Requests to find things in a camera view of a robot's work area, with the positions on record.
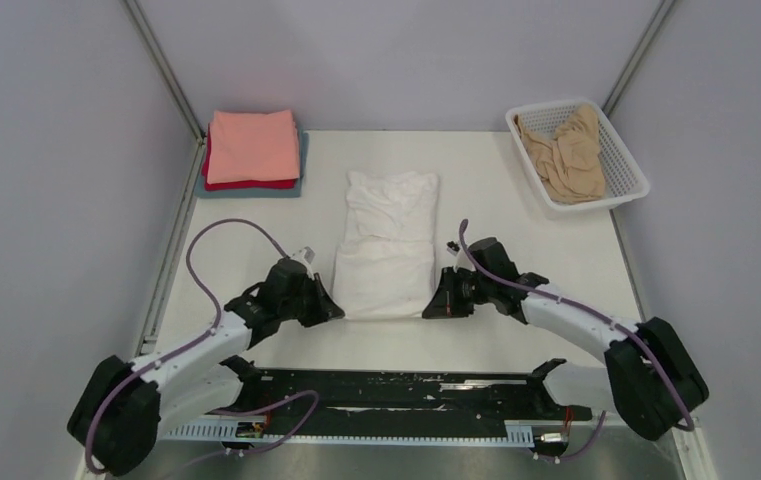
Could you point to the right aluminium frame post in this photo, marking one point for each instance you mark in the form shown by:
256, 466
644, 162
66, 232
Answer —
658, 20

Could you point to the beige crumpled t shirt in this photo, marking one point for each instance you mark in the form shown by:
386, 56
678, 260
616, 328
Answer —
568, 163

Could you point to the white plastic basket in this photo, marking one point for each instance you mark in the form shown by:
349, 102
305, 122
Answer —
625, 181

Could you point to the aluminium frame post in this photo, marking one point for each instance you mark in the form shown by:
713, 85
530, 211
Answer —
159, 59
658, 20

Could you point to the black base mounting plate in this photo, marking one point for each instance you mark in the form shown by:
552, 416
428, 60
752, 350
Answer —
390, 404

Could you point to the left aluminium frame post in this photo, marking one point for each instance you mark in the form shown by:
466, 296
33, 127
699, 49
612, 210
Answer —
159, 59

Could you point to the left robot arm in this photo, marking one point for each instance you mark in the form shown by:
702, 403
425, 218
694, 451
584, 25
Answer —
128, 405

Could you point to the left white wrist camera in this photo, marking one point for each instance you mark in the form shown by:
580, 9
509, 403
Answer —
305, 257

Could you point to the folded red t shirt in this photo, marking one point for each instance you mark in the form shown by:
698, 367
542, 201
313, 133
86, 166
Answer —
209, 186

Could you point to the folded blue t shirt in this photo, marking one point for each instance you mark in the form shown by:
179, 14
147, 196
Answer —
256, 192

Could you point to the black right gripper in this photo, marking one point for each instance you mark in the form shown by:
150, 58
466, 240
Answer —
444, 303

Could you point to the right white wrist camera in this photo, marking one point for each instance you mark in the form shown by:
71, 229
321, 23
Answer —
461, 259

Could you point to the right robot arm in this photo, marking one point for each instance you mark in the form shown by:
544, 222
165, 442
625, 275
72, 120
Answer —
644, 372

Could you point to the folded peach t shirt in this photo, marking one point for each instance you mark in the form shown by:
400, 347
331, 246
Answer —
261, 147

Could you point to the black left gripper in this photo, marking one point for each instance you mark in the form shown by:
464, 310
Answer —
325, 309

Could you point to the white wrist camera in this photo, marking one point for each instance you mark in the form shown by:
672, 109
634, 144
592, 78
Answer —
305, 257
461, 259

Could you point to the white t shirt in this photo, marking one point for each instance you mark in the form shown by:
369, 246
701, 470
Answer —
385, 265

